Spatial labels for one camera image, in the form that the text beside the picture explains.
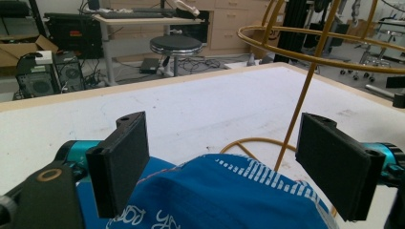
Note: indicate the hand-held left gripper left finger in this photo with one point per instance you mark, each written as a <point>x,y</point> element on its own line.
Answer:
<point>119,165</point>

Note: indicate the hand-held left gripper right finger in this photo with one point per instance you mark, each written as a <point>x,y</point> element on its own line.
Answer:
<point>334,159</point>

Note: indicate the blue printed cloth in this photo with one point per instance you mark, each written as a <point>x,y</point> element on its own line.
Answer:
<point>219,197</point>

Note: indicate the grey metal rod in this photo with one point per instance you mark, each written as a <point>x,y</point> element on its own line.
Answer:
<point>379,90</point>

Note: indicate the chrome chair base with casters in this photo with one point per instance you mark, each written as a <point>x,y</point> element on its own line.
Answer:
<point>366,63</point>

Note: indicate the flat black box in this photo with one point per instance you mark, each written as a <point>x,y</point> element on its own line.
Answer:
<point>149,65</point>

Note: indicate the black computer tower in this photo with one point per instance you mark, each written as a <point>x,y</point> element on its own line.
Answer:
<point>41,79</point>

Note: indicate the small white device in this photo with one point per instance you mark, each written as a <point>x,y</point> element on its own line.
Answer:
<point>44,57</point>

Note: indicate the black round stool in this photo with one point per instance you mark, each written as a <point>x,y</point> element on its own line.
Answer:
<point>176,44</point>

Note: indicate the black equipment case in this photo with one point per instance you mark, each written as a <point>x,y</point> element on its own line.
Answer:
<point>73,35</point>

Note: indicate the black metal column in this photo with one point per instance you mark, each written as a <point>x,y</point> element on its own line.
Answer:
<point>294,19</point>

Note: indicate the wooden desk with metal legs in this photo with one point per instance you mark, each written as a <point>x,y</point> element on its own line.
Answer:
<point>149,21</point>

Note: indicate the black keyboard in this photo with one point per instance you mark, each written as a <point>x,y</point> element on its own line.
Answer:
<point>135,14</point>

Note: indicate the brown cardboard box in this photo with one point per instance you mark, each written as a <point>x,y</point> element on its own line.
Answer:
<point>14,51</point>

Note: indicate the wooden drawer cabinet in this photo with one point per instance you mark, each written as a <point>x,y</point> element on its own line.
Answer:
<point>232,25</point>

